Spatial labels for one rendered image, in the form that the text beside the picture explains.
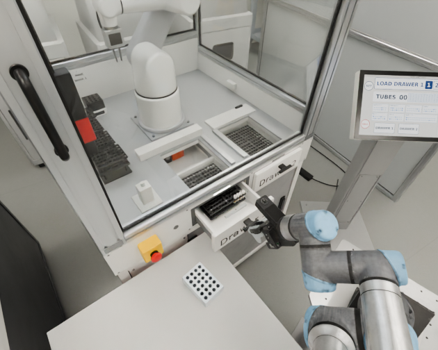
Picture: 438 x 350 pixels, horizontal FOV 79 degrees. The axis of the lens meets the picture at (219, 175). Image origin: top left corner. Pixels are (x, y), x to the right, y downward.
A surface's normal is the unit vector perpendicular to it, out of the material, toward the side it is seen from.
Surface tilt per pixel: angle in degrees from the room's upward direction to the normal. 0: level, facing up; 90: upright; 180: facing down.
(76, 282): 0
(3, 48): 90
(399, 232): 0
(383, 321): 31
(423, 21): 90
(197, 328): 0
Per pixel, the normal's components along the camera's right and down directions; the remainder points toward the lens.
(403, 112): -0.02, 0.11
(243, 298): 0.01, -0.69
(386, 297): -0.16, -0.76
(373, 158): -0.04, 0.73
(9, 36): 0.61, 0.58
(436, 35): -0.87, 0.35
